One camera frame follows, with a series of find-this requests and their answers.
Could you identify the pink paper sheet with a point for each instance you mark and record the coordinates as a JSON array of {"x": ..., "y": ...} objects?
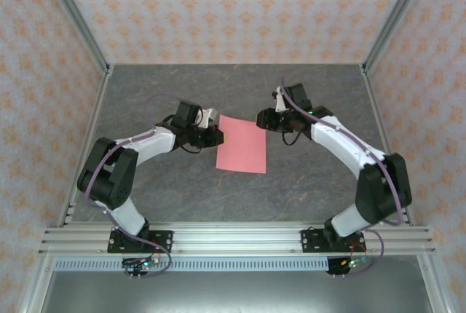
[{"x": 242, "y": 145}]

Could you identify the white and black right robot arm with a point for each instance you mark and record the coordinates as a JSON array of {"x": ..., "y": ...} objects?
[{"x": 335, "y": 138}]

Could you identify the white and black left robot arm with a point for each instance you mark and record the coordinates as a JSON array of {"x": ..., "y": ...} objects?
[{"x": 156, "y": 142}]

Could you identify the circuit board with LEDs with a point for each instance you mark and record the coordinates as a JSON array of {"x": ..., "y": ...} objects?
[
  {"x": 147, "y": 264},
  {"x": 351, "y": 264}
]

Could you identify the grey metal panel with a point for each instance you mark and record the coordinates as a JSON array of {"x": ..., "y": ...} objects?
[{"x": 233, "y": 295}]

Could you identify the aluminium table side rail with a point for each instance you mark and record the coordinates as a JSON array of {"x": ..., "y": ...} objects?
[
  {"x": 86, "y": 145},
  {"x": 375, "y": 109}
]

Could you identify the aluminium mounting rail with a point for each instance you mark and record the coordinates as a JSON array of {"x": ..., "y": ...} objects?
[{"x": 236, "y": 238}]

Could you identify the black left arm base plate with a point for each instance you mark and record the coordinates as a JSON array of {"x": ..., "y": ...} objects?
[{"x": 164, "y": 242}]

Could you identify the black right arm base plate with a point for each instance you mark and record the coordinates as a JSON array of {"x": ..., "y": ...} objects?
[{"x": 309, "y": 242}]

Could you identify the aluminium frame post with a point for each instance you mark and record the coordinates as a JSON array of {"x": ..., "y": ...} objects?
[
  {"x": 77, "y": 18},
  {"x": 395, "y": 18}
]

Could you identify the small aluminium corner bracket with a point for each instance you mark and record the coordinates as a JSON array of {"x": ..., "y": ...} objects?
[
  {"x": 70, "y": 214},
  {"x": 405, "y": 220}
]

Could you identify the aluminium frame leg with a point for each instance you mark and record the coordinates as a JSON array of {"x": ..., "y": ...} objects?
[
  {"x": 431, "y": 284},
  {"x": 37, "y": 284}
]

